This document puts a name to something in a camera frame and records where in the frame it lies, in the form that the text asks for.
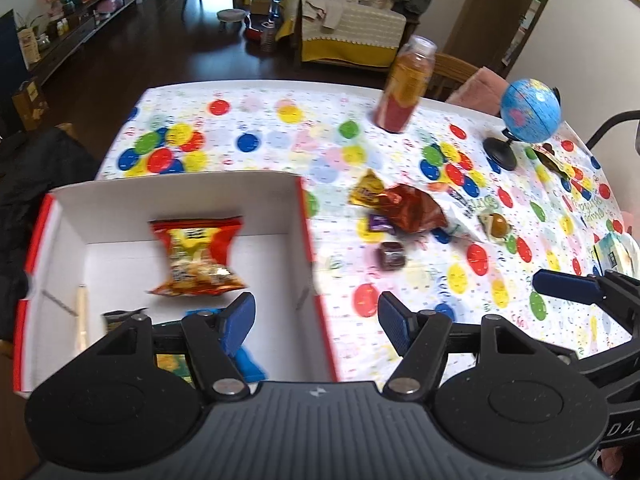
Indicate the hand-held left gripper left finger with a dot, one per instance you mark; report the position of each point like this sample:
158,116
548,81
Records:
239,320

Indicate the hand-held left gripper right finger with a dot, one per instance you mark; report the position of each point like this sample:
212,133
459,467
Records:
395,325

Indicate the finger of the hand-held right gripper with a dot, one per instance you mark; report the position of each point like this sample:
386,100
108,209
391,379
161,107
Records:
565,285

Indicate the blue snack packet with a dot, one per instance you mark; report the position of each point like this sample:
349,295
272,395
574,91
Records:
250,362

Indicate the red and white cardboard box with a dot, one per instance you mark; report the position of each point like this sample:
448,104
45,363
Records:
270,260

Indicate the small brown candy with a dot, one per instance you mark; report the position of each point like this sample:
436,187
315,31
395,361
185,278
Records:
392,254

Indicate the red and yellow snack packet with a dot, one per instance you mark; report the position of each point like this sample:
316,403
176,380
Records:
197,255

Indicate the green snack packet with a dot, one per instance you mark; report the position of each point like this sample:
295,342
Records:
172,365

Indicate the brown egg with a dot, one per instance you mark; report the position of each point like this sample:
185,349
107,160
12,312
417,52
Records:
495,225

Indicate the purple candy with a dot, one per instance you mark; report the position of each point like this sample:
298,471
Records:
380,222

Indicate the shiny brown snack packet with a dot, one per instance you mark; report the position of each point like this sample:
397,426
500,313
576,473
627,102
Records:
415,210

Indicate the dark purple snack packet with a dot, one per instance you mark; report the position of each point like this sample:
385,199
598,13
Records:
117,319

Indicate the white snack packet purple label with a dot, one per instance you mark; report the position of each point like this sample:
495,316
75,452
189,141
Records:
465,210

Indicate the beige pencil-shaped stick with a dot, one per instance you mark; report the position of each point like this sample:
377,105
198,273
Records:
82,315

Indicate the tissue pack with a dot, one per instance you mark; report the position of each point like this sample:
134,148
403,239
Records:
617,255

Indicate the green and brown empty wrapper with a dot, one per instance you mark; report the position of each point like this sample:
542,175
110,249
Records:
550,160

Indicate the blue desk globe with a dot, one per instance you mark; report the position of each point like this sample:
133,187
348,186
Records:
530,110

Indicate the pink cushion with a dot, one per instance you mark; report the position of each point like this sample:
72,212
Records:
480,90

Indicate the orange juice bottle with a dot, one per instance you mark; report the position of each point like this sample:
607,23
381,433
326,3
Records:
402,90

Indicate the wooden chair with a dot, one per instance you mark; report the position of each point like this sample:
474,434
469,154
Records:
452,72

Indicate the black cloth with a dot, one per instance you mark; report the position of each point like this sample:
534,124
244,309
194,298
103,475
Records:
40,185

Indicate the wooden door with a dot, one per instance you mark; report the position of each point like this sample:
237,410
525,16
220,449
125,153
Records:
500,15

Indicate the sofa with yellow cover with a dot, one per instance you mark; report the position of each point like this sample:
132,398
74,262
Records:
350,30

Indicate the brown cardboard box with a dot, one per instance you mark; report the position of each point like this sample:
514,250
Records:
31,105

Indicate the round stool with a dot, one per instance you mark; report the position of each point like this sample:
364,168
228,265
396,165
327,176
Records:
231,16

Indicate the dark television cabinet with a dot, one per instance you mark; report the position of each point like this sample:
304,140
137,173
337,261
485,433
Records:
75,35

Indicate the black cabinet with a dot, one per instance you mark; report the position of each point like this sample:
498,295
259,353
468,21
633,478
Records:
11,65

